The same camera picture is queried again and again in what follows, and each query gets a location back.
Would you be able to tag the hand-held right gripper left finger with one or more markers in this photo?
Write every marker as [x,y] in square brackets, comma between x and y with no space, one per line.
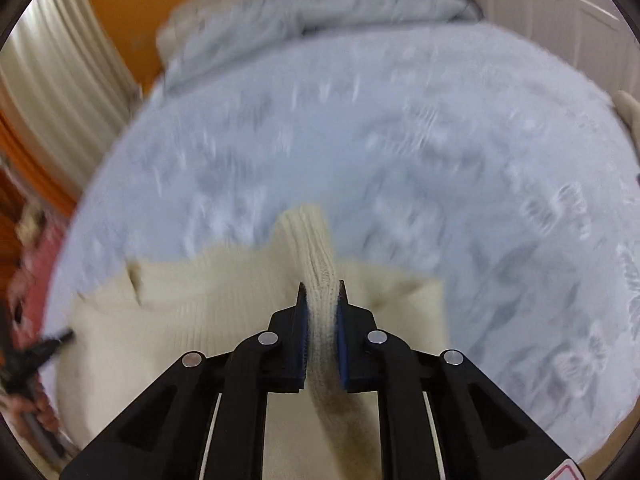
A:
[300,340]

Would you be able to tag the cream knit sweater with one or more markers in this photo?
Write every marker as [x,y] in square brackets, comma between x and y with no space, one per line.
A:
[200,305]

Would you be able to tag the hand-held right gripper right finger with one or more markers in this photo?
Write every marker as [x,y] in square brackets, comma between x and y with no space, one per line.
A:
[342,345]

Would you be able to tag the cream plush toy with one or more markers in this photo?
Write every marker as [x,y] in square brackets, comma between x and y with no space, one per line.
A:
[629,112]

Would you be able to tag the person's left hand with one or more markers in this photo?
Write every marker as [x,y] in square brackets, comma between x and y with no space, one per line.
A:
[37,407]

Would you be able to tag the light blue patterned bedspread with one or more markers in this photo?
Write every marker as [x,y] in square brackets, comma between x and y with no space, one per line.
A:
[400,170]

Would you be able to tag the grey fleece blanket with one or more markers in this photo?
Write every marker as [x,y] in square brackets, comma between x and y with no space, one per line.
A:
[310,20]

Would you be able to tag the white panelled door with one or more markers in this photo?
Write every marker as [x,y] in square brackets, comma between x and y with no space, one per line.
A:
[545,15]

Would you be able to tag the cream curtain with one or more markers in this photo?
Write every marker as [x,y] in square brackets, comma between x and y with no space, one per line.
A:
[65,85]

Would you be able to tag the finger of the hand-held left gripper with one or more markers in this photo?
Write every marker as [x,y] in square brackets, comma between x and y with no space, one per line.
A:
[50,345]

